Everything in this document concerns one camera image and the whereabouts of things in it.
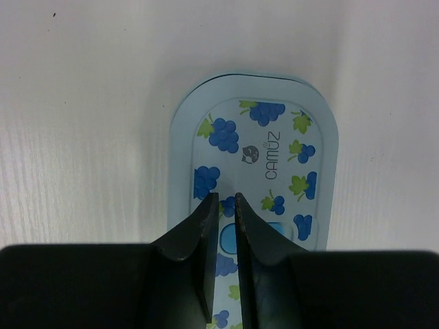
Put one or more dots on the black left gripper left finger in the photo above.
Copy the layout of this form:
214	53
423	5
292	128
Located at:
168	283

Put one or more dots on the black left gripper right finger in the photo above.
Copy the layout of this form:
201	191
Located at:
283	285

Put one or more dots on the light blue lunch box lid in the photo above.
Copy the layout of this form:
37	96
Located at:
274	140

